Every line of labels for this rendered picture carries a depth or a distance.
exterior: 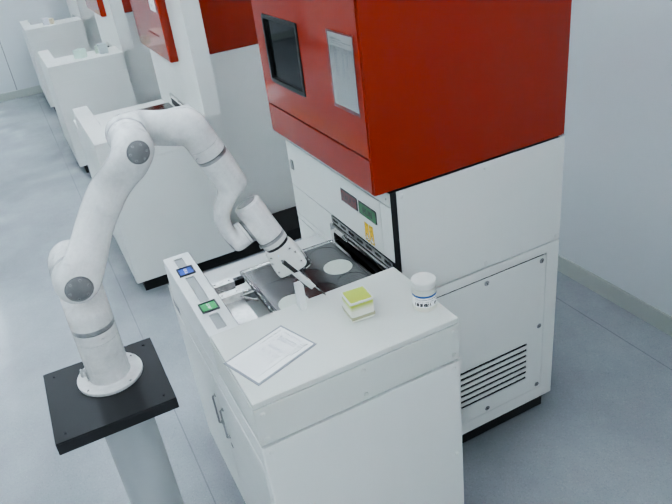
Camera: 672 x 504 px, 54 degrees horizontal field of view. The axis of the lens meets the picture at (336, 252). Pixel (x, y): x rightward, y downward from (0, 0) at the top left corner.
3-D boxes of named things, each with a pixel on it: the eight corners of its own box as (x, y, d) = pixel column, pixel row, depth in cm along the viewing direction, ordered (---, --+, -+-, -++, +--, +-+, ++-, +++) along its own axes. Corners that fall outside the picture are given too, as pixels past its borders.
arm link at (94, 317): (73, 343, 181) (45, 269, 169) (65, 310, 195) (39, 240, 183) (118, 328, 185) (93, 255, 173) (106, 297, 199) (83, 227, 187)
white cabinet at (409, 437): (340, 388, 309) (317, 235, 269) (466, 542, 232) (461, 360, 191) (209, 445, 287) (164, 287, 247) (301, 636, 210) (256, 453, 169)
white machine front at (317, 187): (302, 214, 285) (288, 126, 265) (404, 301, 220) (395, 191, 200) (296, 217, 284) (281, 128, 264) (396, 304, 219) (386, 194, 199)
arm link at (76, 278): (85, 287, 187) (94, 315, 174) (41, 277, 180) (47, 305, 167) (154, 126, 177) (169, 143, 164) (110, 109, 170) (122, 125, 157)
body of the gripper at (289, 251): (259, 255, 199) (280, 281, 204) (287, 239, 197) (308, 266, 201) (261, 243, 206) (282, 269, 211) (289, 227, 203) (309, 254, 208)
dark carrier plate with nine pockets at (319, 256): (332, 243, 245) (331, 241, 244) (379, 283, 217) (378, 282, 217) (245, 273, 233) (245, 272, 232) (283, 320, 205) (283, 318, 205)
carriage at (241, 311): (233, 289, 233) (232, 282, 231) (272, 342, 203) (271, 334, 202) (212, 297, 230) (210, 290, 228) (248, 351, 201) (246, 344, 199)
